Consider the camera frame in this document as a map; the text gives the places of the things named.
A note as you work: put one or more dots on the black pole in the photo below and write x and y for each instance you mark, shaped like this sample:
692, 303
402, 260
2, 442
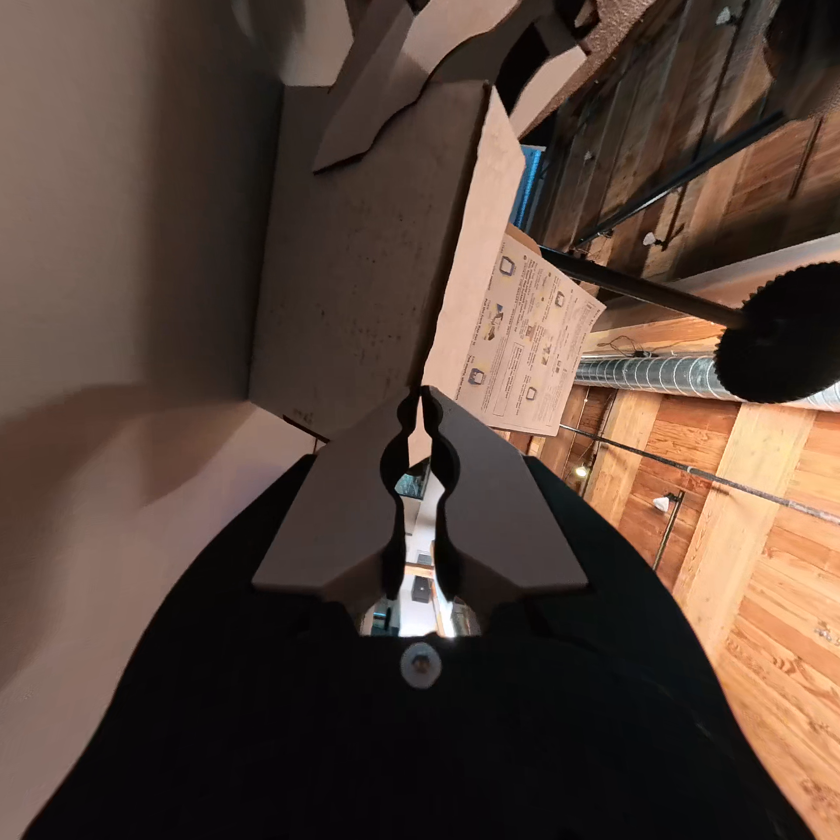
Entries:
643, 289

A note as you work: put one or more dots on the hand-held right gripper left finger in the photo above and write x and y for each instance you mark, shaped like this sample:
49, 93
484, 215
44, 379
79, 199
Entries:
328, 525

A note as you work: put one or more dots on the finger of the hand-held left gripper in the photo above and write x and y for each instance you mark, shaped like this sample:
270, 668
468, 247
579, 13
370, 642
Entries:
558, 65
433, 46

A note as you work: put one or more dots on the black ceiling rail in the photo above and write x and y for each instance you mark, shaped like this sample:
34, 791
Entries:
676, 177

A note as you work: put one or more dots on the white cardboard box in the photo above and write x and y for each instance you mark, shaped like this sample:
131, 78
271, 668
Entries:
367, 262

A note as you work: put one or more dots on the black round knob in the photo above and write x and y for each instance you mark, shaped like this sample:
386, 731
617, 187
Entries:
787, 334

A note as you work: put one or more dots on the printed instruction sheet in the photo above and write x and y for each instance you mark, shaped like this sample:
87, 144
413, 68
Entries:
525, 341

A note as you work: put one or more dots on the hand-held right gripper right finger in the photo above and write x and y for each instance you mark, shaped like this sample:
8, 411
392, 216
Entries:
512, 525

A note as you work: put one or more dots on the silver ventilation duct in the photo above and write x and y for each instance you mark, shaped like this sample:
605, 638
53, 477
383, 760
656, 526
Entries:
656, 377

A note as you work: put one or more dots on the grey desk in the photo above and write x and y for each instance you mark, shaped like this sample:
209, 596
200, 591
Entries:
98, 197

